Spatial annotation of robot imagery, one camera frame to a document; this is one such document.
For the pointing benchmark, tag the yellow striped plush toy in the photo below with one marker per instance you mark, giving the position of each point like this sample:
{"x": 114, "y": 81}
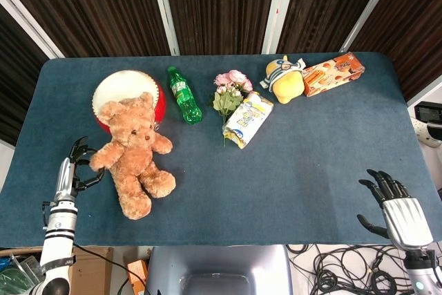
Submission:
{"x": 285, "y": 82}

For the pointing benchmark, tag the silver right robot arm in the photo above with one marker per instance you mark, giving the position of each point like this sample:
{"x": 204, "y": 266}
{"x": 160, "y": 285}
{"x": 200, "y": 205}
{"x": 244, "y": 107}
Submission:
{"x": 419, "y": 271}

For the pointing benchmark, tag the green plastic bag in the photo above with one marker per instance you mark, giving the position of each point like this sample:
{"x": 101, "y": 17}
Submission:
{"x": 17, "y": 276}

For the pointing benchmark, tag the pink artificial flower bouquet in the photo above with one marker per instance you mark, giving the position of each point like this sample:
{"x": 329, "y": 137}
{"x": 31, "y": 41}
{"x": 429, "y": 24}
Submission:
{"x": 229, "y": 93}

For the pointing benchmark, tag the green plastic bottle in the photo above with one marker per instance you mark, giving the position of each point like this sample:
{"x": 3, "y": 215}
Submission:
{"x": 183, "y": 96}

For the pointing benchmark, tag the red toy drum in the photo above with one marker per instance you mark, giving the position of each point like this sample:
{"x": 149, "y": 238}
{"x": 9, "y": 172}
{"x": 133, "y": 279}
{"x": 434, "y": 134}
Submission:
{"x": 117, "y": 84}

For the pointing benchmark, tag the blue table cloth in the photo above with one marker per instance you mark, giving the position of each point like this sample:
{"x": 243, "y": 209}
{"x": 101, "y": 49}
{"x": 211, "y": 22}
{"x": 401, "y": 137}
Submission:
{"x": 259, "y": 177}

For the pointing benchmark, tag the grey robot torso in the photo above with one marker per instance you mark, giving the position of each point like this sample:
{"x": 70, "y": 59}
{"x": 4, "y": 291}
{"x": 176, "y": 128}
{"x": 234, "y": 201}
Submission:
{"x": 221, "y": 271}

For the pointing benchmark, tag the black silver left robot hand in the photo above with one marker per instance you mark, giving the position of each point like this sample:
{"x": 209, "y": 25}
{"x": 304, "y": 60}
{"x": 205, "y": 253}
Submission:
{"x": 65, "y": 181}

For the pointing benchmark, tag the white yellow snack package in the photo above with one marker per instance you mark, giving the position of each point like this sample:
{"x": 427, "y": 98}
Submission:
{"x": 248, "y": 119}

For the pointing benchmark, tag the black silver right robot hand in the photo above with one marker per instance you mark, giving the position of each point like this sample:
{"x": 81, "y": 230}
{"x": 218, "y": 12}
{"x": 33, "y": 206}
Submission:
{"x": 407, "y": 219}

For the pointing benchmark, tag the brown teddy bear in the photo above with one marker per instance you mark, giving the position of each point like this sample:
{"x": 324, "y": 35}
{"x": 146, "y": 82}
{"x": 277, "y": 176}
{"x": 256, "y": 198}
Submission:
{"x": 133, "y": 157}

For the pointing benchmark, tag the white black device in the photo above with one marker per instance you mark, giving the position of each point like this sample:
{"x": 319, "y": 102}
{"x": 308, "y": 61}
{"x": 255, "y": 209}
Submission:
{"x": 428, "y": 122}

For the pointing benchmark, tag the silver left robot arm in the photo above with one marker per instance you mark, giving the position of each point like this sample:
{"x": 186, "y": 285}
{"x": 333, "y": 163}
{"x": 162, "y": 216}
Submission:
{"x": 58, "y": 236}

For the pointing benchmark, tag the orange biscuit box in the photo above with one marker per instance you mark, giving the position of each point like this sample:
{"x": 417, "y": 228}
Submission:
{"x": 331, "y": 74}

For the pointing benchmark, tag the white frame post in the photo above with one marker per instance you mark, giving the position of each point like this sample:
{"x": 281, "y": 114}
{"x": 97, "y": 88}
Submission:
{"x": 371, "y": 8}
{"x": 278, "y": 8}
{"x": 426, "y": 89}
{"x": 31, "y": 22}
{"x": 164, "y": 8}

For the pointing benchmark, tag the brown cardboard box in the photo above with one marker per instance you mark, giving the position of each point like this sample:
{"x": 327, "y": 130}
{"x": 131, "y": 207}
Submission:
{"x": 93, "y": 271}

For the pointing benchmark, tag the small orange carton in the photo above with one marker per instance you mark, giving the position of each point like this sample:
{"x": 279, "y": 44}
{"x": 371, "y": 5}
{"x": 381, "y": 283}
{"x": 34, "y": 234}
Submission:
{"x": 137, "y": 274}

